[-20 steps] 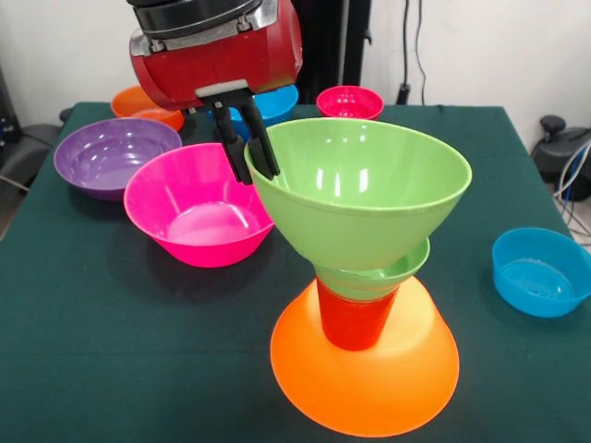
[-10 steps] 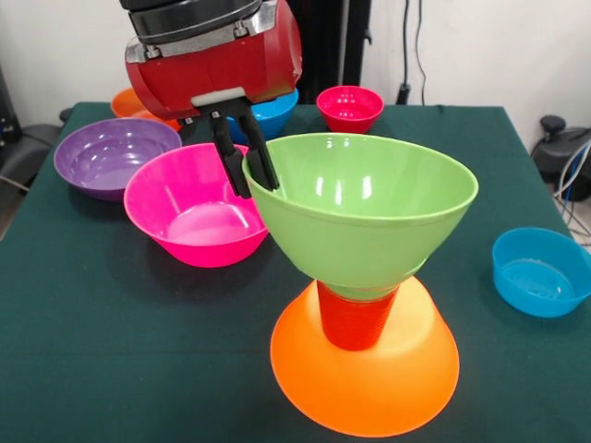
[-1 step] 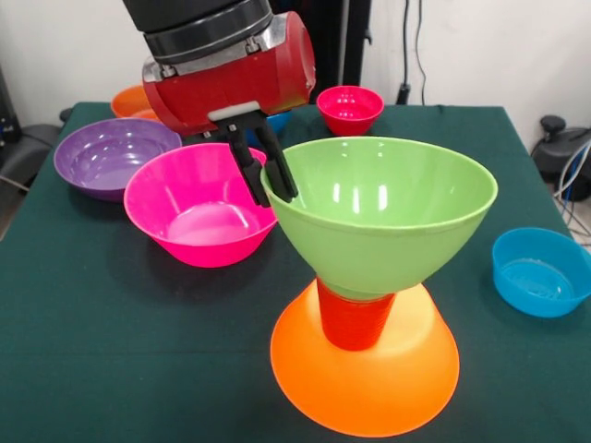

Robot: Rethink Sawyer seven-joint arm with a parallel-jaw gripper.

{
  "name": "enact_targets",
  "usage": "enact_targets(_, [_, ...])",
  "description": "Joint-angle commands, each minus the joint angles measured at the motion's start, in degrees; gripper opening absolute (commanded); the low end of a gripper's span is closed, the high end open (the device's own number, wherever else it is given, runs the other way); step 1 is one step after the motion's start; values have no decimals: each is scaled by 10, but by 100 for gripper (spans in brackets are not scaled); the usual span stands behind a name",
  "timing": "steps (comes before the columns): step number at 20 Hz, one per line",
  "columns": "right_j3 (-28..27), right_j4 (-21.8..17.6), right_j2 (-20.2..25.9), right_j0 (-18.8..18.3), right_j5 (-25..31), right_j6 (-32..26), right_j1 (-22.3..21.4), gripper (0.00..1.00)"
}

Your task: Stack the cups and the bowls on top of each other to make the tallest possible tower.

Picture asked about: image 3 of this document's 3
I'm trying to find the dark green tablecloth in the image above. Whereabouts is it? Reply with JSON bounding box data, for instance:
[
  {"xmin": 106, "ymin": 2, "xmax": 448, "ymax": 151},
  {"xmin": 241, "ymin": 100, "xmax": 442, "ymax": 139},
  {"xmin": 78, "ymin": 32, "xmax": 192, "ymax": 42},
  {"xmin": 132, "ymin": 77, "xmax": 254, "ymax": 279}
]
[{"xmin": 0, "ymin": 101, "xmax": 591, "ymax": 443}]

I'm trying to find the purple bowl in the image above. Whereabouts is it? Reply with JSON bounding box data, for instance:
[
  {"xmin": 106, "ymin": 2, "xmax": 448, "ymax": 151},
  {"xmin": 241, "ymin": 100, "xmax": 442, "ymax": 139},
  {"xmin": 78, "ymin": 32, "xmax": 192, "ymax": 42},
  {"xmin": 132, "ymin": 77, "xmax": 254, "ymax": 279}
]
[{"xmin": 53, "ymin": 117, "xmax": 183, "ymax": 203}]

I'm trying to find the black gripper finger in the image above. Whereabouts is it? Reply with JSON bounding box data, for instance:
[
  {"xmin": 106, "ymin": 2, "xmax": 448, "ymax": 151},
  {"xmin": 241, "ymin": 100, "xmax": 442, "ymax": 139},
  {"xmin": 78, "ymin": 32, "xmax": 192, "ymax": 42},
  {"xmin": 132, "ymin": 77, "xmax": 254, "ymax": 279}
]
[
  {"xmin": 216, "ymin": 118, "xmax": 272, "ymax": 209},
  {"xmin": 251, "ymin": 113, "xmax": 298, "ymax": 203}
]

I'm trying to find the large orange bowl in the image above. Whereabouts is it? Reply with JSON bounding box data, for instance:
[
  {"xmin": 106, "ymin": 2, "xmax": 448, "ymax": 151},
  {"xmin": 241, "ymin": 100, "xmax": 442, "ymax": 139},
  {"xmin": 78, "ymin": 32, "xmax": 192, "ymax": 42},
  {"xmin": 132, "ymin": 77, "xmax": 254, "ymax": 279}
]
[{"xmin": 270, "ymin": 281, "xmax": 461, "ymax": 438}]

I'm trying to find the small green bowl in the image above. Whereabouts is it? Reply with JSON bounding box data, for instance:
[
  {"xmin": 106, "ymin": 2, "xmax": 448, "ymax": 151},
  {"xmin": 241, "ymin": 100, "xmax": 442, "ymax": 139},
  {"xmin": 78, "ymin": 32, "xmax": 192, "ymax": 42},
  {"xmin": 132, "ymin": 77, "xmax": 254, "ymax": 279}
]
[{"xmin": 328, "ymin": 281, "xmax": 397, "ymax": 304}]

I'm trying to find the tangle of cables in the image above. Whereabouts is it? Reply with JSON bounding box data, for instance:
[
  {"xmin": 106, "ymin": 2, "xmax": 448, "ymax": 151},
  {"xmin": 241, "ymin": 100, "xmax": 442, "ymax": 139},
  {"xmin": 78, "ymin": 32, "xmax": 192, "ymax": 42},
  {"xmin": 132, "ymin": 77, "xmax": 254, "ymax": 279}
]
[{"xmin": 553, "ymin": 140, "xmax": 591, "ymax": 236}]

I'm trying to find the blue cup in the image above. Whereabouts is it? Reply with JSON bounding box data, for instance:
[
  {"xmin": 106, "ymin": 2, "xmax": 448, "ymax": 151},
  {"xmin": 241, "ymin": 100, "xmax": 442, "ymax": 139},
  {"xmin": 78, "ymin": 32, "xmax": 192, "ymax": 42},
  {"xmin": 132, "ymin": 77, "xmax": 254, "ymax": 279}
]
[{"xmin": 491, "ymin": 227, "xmax": 591, "ymax": 319}]

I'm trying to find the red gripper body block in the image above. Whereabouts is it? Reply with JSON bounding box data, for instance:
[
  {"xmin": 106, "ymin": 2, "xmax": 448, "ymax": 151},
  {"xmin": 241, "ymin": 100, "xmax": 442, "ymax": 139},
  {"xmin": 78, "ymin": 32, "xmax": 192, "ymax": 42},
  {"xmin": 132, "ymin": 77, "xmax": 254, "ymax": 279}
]
[{"xmin": 141, "ymin": 11, "xmax": 318, "ymax": 138}]

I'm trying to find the orange cup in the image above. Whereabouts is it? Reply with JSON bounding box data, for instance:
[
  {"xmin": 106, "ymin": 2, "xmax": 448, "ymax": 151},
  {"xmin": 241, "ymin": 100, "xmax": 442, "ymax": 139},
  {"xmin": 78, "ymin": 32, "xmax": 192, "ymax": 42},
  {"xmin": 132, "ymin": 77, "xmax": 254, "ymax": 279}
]
[
  {"xmin": 316, "ymin": 276, "xmax": 396, "ymax": 352},
  {"xmin": 110, "ymin": 84, "xmax": 162, "ymax": 123}
]

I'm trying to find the blue bowl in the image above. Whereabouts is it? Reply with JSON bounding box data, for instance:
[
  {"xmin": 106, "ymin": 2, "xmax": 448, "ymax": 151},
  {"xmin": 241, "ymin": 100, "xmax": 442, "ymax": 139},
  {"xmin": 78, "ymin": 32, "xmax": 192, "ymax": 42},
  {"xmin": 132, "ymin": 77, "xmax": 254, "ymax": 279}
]
[{"xmin": 244, "ymin": 110, "xmax": 294, "ymax": 150}]

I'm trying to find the large green bowl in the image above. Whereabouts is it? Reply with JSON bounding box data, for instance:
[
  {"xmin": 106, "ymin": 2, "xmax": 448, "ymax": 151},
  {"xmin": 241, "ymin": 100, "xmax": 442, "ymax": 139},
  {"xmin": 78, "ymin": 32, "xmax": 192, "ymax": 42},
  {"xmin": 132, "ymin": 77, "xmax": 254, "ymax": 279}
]
[{"xmin": 259, "ymin": 136, "xmax": 500, "ymax": 296}]

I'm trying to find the large pink bowl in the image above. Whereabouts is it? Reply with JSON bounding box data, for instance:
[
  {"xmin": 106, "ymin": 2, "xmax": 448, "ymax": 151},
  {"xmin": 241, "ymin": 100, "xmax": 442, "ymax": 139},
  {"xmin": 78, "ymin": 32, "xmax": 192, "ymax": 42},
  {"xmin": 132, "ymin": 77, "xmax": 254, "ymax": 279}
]
[{"xmin": 123, "ymin": 142, "xmax": 280, "ymax": 269}]

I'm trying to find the small crimson bowl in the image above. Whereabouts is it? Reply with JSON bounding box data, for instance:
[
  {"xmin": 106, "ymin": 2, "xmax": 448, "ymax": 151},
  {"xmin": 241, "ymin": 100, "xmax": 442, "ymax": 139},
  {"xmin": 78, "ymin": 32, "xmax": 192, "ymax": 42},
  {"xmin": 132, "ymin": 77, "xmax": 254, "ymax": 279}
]
[{"xmin": 316, "ymin": 85, "xmax": 385, "ymax": 137}]

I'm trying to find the black hanging cable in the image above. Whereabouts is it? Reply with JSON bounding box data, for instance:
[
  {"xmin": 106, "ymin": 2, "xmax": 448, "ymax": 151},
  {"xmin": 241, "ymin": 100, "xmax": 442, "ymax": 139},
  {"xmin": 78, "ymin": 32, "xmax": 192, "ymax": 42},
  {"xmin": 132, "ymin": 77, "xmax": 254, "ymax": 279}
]
[{"xmin": 396, "ymin": 0, "xmax": 428, "ymax": 105}]

